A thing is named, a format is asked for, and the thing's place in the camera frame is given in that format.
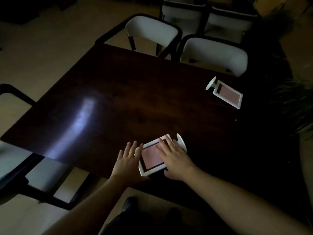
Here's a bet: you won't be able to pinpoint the person's right hand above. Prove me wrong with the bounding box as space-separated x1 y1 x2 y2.
156 135 196 181

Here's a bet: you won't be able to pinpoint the person's left hand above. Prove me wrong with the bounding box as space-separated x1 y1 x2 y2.
111 141 151 188

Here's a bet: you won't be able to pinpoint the white framed mirror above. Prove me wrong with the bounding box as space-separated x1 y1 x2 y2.
205 76 244 110
138 133 188 177

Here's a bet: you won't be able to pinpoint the person's right forearm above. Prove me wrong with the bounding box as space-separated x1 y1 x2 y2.
185 166 313 235

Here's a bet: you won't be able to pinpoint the person's left forearm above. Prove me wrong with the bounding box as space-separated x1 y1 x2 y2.
43 177 134 235

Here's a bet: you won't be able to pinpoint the person's black left shoe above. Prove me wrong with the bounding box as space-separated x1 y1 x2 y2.
122 196 139 214

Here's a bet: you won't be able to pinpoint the person's black shoe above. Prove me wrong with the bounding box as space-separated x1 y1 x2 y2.
122 196 139 214
166 207 183 219

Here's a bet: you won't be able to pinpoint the person's black right shoe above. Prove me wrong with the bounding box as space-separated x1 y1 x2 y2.
166 207 183 219

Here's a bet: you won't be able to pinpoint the person's dark trousers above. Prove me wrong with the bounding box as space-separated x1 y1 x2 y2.
99 210 236 235

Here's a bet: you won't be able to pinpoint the dark leafy plant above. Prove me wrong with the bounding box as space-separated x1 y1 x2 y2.
268 76 313 141

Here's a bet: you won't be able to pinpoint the white chair with black frame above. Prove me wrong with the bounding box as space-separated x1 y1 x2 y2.
159 0 209 39
0 83 96 211
171 34 249 78
95 13 183 59
203 5 260 45

